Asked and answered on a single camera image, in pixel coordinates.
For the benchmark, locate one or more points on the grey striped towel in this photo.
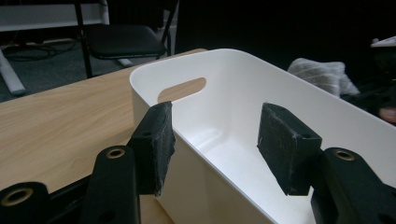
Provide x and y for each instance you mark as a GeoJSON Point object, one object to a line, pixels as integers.
{"type": "Point", "coordinates": [320, 73]}

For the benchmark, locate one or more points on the white plastic bin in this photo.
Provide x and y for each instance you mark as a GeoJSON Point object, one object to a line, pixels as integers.
{"type": "Point", "coordinates": [249, 102]}

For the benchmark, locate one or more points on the black folding chair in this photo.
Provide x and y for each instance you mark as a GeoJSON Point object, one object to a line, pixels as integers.
{"type": "Point", "coordinates": [124, 40]}

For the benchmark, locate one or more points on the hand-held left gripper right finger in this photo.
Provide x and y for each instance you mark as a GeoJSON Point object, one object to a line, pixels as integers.
{"type": "Point", "coordinates": [286, 146]}

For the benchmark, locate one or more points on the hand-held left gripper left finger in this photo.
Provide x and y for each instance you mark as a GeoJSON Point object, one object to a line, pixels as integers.
{"type": "Point", "coordinates": [155, 146]}

